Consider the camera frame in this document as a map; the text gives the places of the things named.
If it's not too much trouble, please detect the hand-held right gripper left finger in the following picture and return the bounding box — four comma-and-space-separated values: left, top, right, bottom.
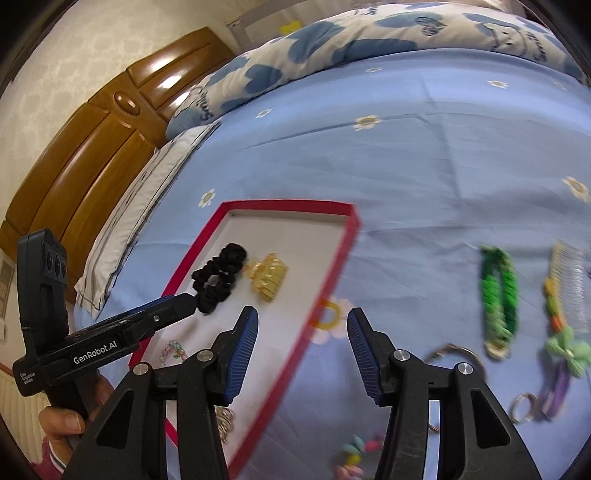
62, 305, 259, 480

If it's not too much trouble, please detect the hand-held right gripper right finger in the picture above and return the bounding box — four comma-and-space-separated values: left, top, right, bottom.
346, 307, 543, 480

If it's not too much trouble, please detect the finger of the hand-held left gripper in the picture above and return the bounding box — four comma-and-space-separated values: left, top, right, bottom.
121, 298, 178, 320
148, 293, 201, 330

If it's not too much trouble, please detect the black scrunchie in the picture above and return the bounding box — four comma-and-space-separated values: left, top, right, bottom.
191, 243, 249, 315

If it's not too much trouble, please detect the green faced wristwatch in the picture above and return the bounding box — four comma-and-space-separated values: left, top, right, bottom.
422, 343, 485, 370

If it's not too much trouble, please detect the red shallow cardboard box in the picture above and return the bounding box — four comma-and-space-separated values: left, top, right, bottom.
128, 199, 362, 478

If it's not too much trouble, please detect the green braided bracelet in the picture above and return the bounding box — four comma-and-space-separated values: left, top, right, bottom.
480, 246, 520, 361

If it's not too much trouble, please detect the gold ring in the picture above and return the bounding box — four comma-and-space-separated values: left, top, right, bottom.
509, 392, 540, 422

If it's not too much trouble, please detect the green bow hair tie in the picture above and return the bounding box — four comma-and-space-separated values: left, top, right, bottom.
545, 325, 591, 377

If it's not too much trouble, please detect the clear hair comb with flowers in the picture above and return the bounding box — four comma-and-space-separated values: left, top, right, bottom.
542, 240, 591, 333

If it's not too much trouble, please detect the person's left forearm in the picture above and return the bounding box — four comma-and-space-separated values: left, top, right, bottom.
31, 438, 70, 480

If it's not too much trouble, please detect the person's left hand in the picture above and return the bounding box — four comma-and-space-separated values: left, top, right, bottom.
38, 375, 114, 459

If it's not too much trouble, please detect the gold filigree brooch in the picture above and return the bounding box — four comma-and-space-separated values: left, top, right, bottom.
215, 407, 236, 445

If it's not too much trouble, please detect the yellow hair claw clip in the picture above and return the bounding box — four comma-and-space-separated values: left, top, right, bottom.
247, 252, 289, 304

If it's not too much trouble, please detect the striped pillow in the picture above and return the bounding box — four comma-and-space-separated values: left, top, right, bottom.
74, 121, 222, 320

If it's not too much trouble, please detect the wooden headboard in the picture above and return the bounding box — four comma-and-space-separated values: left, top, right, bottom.
0, 26, 236, 303

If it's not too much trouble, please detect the blue heart print quilt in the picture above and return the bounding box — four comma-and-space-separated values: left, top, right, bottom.
165, 0, 585, 139

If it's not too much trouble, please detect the pastel bead bracelet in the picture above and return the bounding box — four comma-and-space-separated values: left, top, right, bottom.
159, 340, 189, 365

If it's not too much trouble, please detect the wall switch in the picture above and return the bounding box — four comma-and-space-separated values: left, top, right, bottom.
0, 258, 14, 301

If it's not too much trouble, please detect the purple hair tie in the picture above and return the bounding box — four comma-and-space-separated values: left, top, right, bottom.
538, 364, 573, 418

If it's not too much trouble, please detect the grey bed guard rail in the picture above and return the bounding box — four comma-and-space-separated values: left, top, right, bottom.
225, 0, 361, 54

